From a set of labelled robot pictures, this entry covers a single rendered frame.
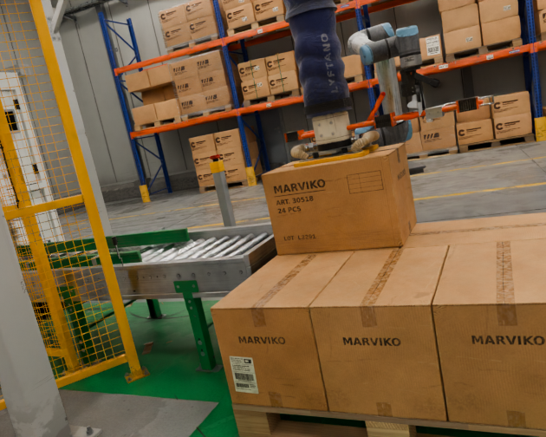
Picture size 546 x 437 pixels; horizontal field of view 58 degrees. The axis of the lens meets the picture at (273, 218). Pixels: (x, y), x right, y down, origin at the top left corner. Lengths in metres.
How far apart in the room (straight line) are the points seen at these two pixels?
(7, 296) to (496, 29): 8.58
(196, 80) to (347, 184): 8.68
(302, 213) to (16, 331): 1.28
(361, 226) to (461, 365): 0.80
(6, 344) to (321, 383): 1.22
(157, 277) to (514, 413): 1.70
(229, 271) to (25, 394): 0.97
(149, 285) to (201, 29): 8.44
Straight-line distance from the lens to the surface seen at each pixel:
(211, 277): 2.39
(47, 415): 2.38
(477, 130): 9.48
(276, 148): 11.40
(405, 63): 2.25
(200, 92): 10.61
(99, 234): 2.60
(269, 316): 1.75
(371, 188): 2.13
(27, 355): 2.27
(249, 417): 2.03
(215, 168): 3.18
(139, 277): 2.65
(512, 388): 1.67
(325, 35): 2.29
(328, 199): 2.19
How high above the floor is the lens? 1.16
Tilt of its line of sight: 11 degrees down
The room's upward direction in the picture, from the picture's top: 11 degrees counter-clockwise
